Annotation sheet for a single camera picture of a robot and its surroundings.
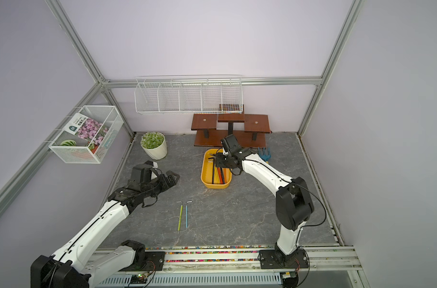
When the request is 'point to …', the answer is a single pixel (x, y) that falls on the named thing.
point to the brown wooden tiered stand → (250, 129)
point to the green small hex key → (180, 215)
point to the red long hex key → (220, 175)
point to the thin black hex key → (213, 164)
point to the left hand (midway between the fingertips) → (173, 181)
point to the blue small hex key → (186, 216)
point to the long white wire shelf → (198, 94)
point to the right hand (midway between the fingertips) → (218, 159)
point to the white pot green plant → (154, 144)
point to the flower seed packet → (86, 128)
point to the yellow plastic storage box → (206, 173)
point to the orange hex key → (219, 175)
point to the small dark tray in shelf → (229, 107)
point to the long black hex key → (213, 175)
